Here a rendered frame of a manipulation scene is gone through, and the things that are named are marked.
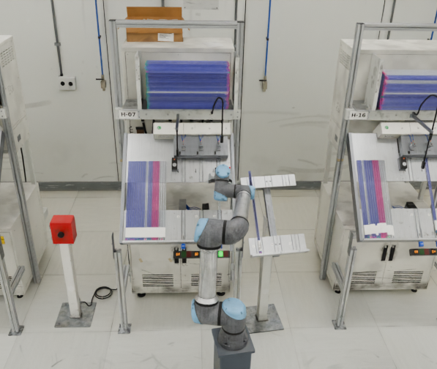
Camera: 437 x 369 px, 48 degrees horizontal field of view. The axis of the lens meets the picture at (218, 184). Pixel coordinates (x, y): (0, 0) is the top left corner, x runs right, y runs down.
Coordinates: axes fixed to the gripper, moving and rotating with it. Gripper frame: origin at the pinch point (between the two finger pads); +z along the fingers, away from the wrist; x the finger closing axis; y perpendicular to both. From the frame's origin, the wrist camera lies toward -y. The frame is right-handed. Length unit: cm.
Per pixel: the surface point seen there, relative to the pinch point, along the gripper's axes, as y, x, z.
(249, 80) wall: 114, -36, 138
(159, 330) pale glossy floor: -93, 39, 46
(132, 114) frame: 44, 54, 6
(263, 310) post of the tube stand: -80, -31, 45
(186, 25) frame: 90, 20, -21
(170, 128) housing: 36.1, 30.3, 9.9
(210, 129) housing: 35.2, 5.1, 9.7
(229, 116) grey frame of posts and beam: 43.4, -6.8, 6.8
